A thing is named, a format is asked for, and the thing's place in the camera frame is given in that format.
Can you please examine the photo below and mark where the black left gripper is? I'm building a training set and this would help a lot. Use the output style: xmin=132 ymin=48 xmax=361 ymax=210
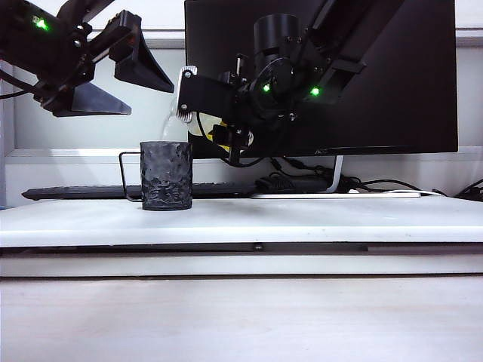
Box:
xmin=33 ymin=11 xmax=177 ymax=118

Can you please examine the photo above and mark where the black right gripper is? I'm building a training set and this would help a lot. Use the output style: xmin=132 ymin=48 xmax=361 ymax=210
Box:
xmin=176 ymin=56 xmax=303 ymax=167

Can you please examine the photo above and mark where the clear bottle with yellow label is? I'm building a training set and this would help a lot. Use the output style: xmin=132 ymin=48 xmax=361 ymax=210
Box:
xmin=160 ymin=94 xmax=229 ymax=149

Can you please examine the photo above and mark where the black power adapter brick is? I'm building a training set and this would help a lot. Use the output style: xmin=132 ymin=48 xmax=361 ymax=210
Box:
xmin=255 ymin=173 xmax=329 ymax=195

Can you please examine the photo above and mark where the black keyboard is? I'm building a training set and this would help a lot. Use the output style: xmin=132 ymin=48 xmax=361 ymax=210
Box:
xmin=21 ymin=182 xmax=250 ymax=201

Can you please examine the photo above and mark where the silver monitor stand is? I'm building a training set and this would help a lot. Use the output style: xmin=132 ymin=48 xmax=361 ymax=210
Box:
xmin=251 ymin=154 xmax=422 ymax=199

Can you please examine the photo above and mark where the black AOC monitor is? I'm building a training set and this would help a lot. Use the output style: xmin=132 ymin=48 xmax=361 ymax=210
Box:
xmin=183 ymin=0 xmax=460 ymax=159

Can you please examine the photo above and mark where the black textured cup with handle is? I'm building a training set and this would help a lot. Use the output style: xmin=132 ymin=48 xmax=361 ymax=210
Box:
xmin=118 ymin=140 xmax=193 ymax=212

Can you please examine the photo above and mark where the black adapter power cord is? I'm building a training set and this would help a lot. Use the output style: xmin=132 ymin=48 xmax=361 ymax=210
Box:
xmin=269 ymin=156 xmax=329 ymax=178

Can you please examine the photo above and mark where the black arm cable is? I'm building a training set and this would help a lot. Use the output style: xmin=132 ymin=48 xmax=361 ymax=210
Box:
xmin=0 ymin=69 xmax=42 ymax=101

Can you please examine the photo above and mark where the aluminium frame post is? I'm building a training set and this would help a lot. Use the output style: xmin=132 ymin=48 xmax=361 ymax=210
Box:
xmin=0 ymin=60 xmax=7 ymax=208

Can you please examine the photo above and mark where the black tangled cable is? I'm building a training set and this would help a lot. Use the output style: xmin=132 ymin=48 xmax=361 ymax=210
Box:
xmin=339 ymin=175 xmax=446 ymax=197

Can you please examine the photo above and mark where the aluminium frame rail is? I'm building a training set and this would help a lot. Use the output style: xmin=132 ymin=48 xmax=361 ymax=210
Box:
xmin=143 ymin=28 xmax=483 ymax=48

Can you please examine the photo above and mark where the thin black cable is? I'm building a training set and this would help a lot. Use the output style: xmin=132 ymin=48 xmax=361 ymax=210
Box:
xmin=452 ymin=180 xmax=483 ymax=201

